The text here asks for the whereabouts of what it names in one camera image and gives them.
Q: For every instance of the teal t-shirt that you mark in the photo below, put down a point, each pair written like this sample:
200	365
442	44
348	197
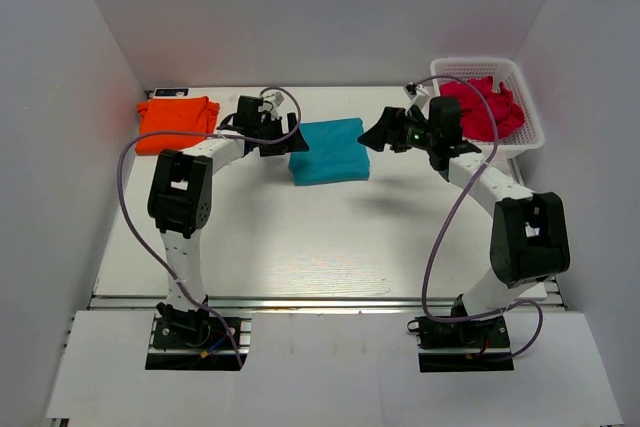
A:
334	154

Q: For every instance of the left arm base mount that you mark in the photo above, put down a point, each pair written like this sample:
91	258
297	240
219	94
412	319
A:
196	341

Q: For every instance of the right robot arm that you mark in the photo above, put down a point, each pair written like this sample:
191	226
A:
528	240

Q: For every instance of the aluminium front rail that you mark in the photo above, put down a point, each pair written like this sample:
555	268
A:
100	302

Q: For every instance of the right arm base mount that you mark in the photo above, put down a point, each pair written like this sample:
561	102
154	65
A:
474	346

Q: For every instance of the orange folded t-shirt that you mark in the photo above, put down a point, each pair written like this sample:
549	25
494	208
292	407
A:
174	114

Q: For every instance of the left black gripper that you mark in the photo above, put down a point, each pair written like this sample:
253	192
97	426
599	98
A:
295	143

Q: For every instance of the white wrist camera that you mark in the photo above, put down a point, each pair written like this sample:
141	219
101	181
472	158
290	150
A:
418	96
271	101

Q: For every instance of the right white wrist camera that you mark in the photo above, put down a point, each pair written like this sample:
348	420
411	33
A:
418	96

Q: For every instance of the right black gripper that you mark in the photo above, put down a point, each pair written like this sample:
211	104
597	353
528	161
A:
376	138

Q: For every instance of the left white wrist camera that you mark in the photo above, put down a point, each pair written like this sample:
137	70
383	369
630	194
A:
271	101

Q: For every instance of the blue label sticker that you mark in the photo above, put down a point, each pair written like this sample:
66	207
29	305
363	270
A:
171	92

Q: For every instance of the pink crumpled t-shirt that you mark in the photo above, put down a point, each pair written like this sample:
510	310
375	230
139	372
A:
475	121

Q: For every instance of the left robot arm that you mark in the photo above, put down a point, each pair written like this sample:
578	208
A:
180	199

